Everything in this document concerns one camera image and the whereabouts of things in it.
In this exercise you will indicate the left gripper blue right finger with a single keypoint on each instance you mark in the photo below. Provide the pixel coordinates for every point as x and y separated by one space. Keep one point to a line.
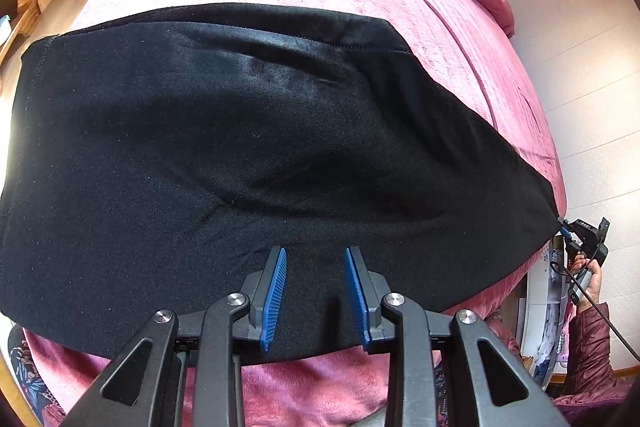
485 385

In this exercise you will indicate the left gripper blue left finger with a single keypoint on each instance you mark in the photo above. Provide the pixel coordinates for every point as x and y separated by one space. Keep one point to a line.
145 384

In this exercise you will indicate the black pants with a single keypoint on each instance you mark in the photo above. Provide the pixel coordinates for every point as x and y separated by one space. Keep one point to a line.
155 160

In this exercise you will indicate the maroon jacket forearm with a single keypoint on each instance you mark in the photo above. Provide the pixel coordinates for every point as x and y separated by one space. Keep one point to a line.
592 393

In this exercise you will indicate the person right hand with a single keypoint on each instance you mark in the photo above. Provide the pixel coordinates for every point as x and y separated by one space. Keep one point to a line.
591 292

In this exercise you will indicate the floral patterned trouser leg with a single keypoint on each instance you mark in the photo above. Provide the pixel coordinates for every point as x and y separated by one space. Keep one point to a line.
38 397

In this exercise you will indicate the pink bed sheet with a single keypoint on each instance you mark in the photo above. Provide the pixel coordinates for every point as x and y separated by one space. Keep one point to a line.
463 48

